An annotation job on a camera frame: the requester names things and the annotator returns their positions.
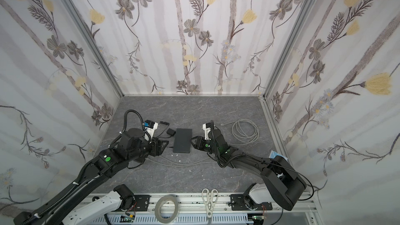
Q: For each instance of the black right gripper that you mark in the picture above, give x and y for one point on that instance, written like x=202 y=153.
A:
x=201 y=143

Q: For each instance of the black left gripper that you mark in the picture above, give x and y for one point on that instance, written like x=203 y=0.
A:
x=159 y=147

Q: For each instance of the black power adapter with cable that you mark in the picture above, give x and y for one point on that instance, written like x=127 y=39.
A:
x=163 y=126

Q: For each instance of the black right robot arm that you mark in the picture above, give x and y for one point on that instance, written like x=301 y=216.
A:
x=284 y=184

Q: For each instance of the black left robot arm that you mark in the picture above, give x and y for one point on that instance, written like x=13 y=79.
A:
x=131 y=144

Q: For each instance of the clear tape roll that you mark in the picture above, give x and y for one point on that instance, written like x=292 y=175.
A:
x=167 y=209

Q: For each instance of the blue face mask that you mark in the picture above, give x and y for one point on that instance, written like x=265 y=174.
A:
x=274 y=154

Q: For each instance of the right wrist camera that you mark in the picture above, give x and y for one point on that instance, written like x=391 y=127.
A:
x=207 y=129

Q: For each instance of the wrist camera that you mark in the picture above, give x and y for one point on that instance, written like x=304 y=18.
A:
x=207 y=129
x=149 y=129

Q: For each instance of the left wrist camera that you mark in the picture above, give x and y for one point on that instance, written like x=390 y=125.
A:
x=149 y=129

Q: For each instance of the white handled scissors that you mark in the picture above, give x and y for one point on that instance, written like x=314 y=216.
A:
x=210 y=198

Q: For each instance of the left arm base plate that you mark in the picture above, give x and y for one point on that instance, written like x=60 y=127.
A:
x=134 y=203

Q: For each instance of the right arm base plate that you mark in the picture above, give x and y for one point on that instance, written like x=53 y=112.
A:
x=241 y=202

